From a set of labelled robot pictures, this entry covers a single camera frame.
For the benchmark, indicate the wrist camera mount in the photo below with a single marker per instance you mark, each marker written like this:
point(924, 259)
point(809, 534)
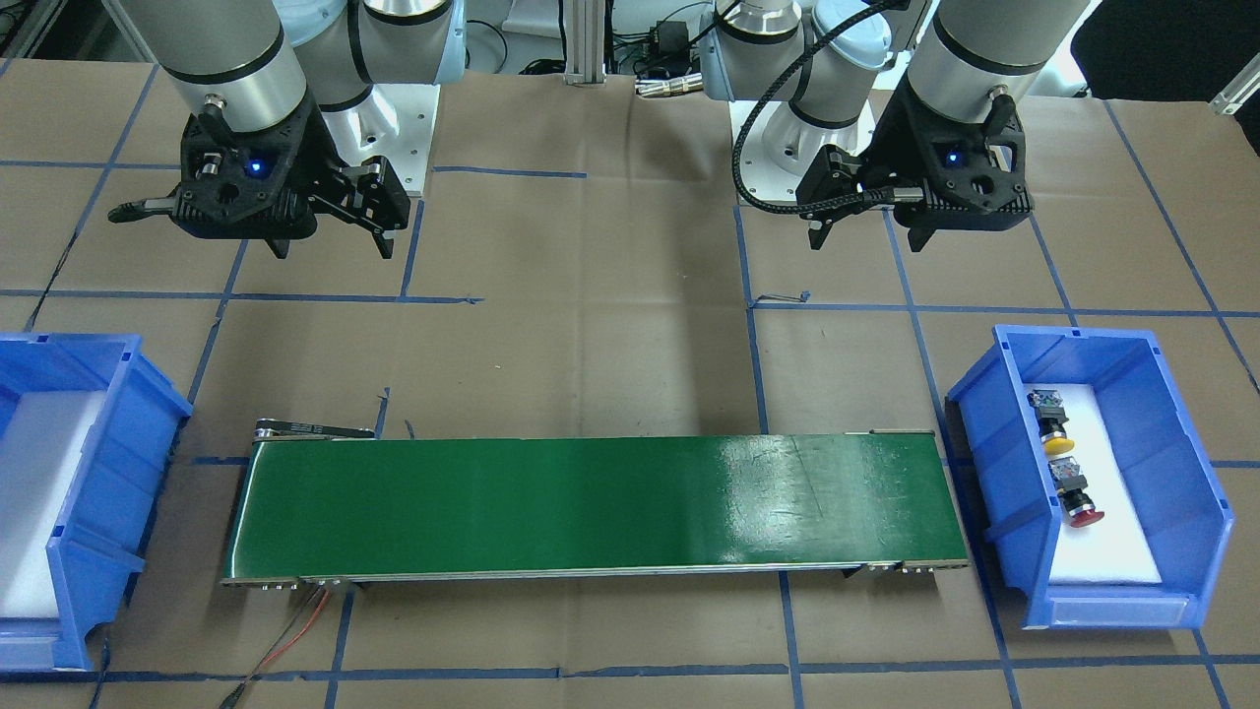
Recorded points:
point(244, 185)
point(958, 176)

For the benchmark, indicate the red push button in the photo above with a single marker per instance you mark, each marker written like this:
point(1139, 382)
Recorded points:
point(1071, 486)

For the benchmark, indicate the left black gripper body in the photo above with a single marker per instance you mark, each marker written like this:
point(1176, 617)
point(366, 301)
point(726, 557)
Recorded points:
point(891, 158)

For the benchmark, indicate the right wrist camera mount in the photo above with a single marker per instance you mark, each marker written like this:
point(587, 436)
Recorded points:
point(244, 185)

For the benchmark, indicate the black power adapter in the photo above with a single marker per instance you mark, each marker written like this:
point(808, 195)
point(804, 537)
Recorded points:
point(668, 37)

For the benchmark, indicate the green conveyor belt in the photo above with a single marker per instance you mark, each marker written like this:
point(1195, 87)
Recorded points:
point(363, 510)

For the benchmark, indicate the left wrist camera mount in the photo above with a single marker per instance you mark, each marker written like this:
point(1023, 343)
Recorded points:
point(958, 176)

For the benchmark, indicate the aluminium frame post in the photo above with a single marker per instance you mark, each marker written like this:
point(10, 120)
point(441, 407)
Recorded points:
point(584, 34)

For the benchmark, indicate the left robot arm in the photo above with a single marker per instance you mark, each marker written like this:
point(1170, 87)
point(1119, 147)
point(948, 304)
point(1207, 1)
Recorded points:
point(825, 60)

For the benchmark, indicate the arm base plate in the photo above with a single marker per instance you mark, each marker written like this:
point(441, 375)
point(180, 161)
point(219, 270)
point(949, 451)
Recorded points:
point(780, 147)
point(396, 121)

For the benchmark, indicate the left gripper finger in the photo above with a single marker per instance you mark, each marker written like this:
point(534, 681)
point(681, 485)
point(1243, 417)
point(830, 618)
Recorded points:
point(819, 231)
point(918, 237)

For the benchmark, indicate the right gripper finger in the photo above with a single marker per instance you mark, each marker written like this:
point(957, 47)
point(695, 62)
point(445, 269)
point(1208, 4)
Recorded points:
point(279, 247)
point(384, 241)

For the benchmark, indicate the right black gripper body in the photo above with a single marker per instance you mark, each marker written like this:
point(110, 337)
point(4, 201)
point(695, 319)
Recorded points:
point(322, 162)

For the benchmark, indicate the blue storage bin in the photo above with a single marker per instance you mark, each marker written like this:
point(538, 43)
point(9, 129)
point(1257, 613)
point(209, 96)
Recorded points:
point(1182, 507)
point(97, 546)

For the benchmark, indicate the yellow push button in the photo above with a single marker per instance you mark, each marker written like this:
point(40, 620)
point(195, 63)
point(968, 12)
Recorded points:
point(1051, 417)

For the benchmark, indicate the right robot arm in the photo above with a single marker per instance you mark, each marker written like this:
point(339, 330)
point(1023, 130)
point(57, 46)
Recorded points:
point(262, 56)

